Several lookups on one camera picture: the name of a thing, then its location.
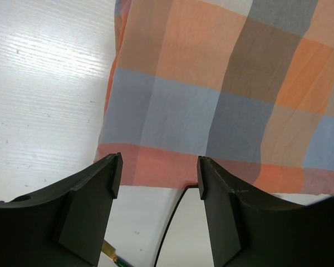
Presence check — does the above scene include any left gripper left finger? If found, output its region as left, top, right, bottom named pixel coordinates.
left=0, top=153, right=123, bottom=266

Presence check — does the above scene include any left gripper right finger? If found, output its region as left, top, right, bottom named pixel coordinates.
left=197, top=156, right=334, bottom=266

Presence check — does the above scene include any checkered orange blue cloth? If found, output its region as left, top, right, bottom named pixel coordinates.
left=96, top=1, right=334, bottom=195

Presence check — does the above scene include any square white plate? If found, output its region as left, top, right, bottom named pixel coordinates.
left=154, top=186, right=214, bottom=267

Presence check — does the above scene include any gold knife green handle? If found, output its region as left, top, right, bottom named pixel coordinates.
left=101, top=240, right=132, bottom=267

